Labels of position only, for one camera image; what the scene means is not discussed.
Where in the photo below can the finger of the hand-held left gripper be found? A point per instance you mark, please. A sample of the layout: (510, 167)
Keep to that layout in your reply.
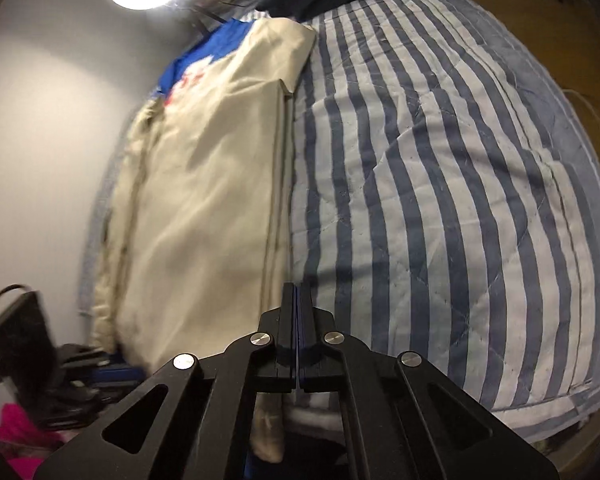
(115, 372)

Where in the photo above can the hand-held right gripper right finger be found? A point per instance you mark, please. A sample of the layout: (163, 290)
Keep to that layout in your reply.
(307, 340)

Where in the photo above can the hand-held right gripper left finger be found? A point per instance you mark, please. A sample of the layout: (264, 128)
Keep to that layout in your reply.
(287, 340)

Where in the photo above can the beige and blue jacket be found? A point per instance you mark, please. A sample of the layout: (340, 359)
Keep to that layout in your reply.
(205, 185)

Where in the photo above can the person's left forearm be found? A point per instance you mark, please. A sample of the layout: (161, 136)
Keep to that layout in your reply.
(15, 430)

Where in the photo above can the blue white striped blanket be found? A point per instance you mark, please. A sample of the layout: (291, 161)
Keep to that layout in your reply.
(430, 185)

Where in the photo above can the black tripod stand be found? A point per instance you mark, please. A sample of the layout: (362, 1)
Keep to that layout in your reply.
(206, 14)

